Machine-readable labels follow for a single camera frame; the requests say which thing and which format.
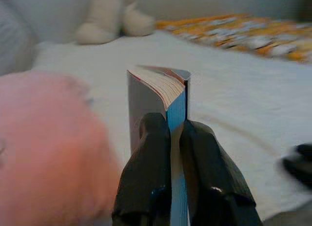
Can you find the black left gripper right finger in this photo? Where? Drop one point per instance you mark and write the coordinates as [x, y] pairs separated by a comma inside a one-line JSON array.
[[209, 182]]

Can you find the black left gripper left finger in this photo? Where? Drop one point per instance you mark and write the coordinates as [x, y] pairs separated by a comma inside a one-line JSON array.
[[146, 182]]

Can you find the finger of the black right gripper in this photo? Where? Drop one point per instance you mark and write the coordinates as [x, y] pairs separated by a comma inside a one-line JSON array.
[[298, 171], [306, 150]]

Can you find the dark floral-cover paperback book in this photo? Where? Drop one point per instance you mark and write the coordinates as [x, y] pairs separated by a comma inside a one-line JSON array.
[[175, 106]]

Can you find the pink sheep-print pillow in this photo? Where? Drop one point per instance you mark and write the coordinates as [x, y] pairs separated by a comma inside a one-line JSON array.
[[48, 150]]

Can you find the orange egg-cartoon blanket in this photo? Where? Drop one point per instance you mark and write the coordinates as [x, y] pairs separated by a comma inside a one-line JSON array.
[[231, 33]]

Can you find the cream plush toy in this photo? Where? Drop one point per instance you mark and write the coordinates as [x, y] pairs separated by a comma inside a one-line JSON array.
[[102, 28]]

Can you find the white embroidered pillow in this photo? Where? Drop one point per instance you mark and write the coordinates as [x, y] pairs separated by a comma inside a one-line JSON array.
[[12, 40]]

